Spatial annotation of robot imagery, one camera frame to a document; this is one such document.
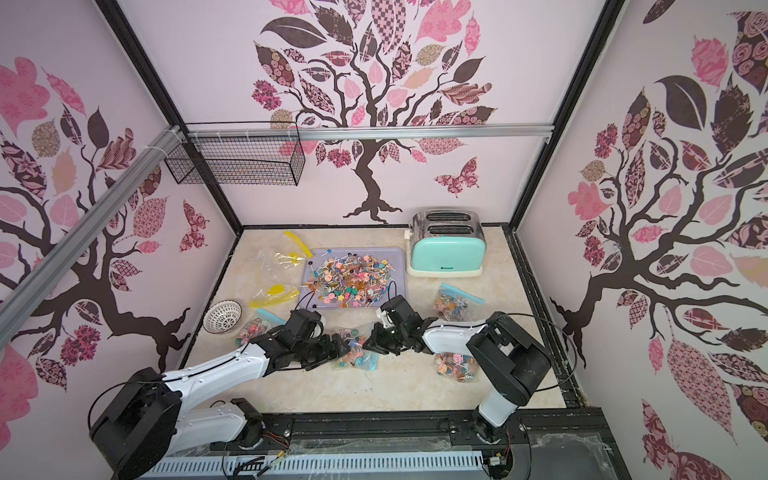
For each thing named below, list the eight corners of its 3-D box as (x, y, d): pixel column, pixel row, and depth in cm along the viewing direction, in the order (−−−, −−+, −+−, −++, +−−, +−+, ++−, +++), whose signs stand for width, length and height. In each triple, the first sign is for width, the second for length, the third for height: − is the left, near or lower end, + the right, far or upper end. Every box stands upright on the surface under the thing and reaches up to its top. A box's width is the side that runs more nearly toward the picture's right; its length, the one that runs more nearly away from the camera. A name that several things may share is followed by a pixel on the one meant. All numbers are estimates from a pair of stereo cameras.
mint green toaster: (406, 279, 106) (409, 246, 92) (405, 243, 118) (407, 209, 104) (476, 279, 106) (489, 246, 92) (468, 243, 118) (479, 209, 104)
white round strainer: (205, 333, 92) (198, 327, 89) (216, 307, 98) (210, 300, 95) (237, 333, 92) (232, 327, 89) (247, 307, 98) (242, 300, 95)
